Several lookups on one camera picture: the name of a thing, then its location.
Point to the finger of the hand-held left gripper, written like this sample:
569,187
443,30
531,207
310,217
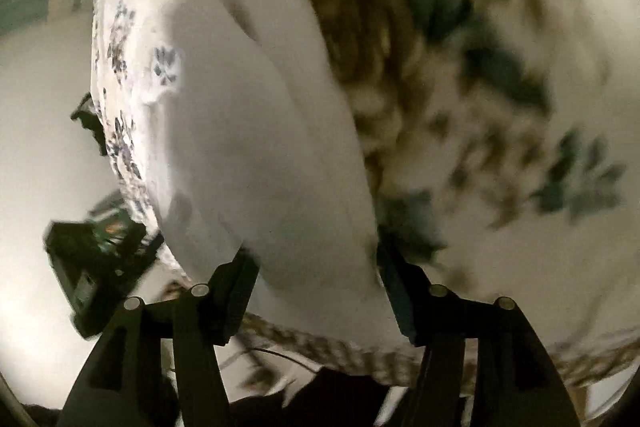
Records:
146,252

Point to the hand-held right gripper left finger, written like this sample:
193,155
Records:
235,297

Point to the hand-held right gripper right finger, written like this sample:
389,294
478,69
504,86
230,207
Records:
402,307

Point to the teal shelf rack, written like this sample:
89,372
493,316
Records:
114,227

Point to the floral bedspread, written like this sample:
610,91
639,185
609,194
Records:
500,107

